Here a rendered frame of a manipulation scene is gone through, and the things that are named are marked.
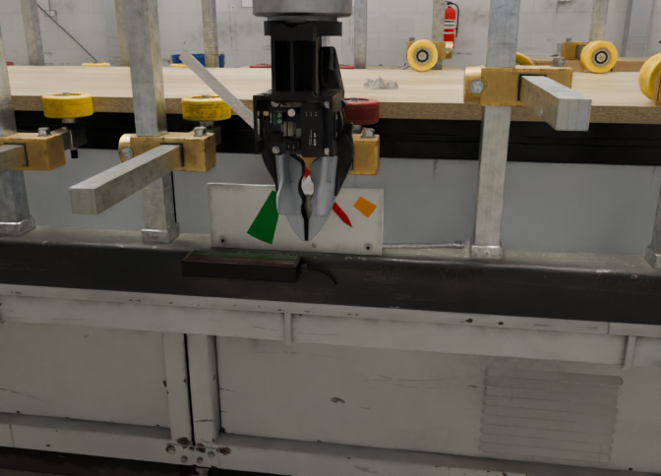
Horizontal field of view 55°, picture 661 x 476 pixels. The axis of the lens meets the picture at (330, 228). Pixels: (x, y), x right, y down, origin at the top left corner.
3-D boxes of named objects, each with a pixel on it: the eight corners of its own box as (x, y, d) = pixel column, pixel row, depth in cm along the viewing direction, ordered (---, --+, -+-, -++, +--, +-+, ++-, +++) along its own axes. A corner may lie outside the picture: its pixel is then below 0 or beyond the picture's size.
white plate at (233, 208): (381, 256, 93) (383, 190, 90) (210, 247, 96) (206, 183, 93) (382, 255, 93) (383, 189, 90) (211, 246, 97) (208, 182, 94)
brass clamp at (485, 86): (570, 108, 82) (574, 68, 81) (464, 106, 84) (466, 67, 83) (561, 102, 88) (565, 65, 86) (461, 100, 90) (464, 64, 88)
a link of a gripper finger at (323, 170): (297, 255, 60) (296, 158, 58) (309, 236, 66) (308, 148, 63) (330, 257, 60) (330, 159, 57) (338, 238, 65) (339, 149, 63)
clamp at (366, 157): (376, 176, 89) (377, 140, 88) (282, 172, 91) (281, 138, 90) (379, 167, 95) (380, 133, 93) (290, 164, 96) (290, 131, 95)
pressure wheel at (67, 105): (105, 158, 112) (97, 92, 109) (58, 164, 107) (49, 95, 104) (89, 151, 118) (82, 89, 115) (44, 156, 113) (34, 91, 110)
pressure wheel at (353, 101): (375, 173, 101) (377, 100, 98) (326, 171, 102) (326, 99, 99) (379, 162, 109) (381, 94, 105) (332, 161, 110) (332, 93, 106)
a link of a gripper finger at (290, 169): (266, 253, 61) (263, 157, 58) (279, 235, 66) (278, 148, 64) (297, 255, 60) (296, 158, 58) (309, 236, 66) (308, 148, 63)
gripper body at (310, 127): (251, 161, 57) (246, 20, 53) (273, 146, 65) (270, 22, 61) (335, 164, 56) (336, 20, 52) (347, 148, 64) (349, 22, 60)
